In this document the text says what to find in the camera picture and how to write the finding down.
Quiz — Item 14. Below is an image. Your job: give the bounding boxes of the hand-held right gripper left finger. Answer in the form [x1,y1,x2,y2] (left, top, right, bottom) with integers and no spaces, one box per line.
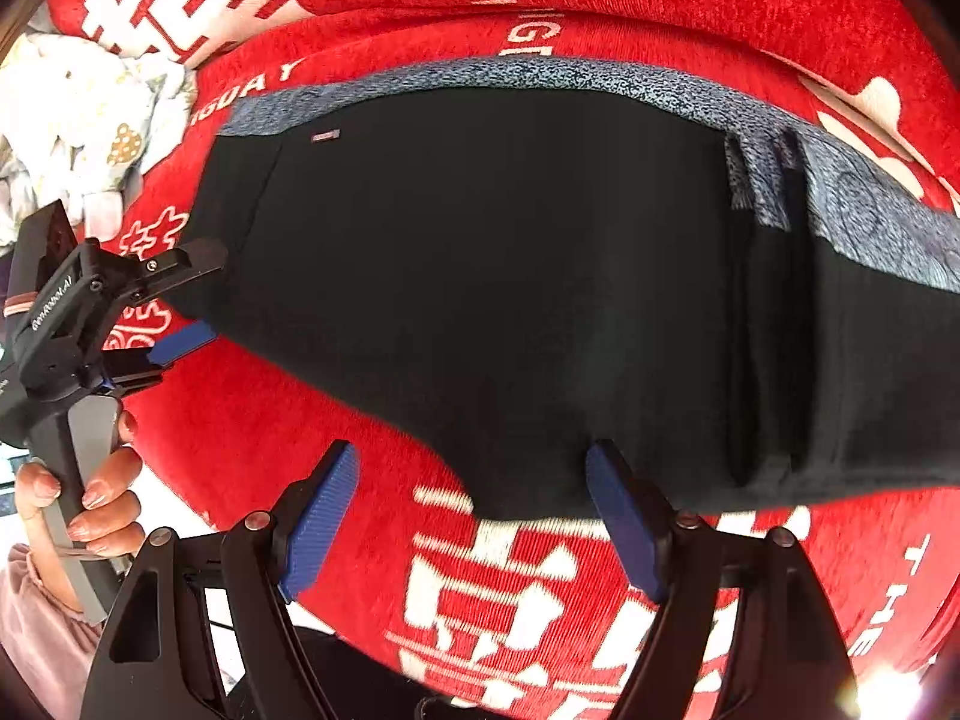
[79,440,361,720]

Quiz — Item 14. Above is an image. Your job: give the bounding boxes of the red printed blanket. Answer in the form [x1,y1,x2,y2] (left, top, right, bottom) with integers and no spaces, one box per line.
[30,0,960,720]

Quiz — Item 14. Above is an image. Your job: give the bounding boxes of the white floral cloth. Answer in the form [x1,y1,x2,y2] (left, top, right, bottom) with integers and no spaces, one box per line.
[0,34,197,248]

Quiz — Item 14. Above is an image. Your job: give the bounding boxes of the person's left hand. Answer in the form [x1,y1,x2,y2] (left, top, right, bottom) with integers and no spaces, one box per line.
[15,411,149,611]

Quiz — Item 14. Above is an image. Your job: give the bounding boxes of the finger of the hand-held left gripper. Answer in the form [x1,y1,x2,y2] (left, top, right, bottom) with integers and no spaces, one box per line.
[103,319,220,395]
[112,238,230,308]

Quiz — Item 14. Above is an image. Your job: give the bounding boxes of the person's left forearm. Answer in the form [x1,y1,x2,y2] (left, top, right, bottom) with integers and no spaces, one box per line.
[0,544,106,695]

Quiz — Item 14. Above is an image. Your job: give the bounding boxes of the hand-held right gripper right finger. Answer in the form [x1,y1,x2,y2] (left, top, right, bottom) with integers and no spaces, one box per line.
[585,440,862,720]

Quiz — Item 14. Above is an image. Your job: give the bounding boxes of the black pants blue floral trim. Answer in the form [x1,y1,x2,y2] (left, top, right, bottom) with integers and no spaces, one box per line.
[161,56,960,524]

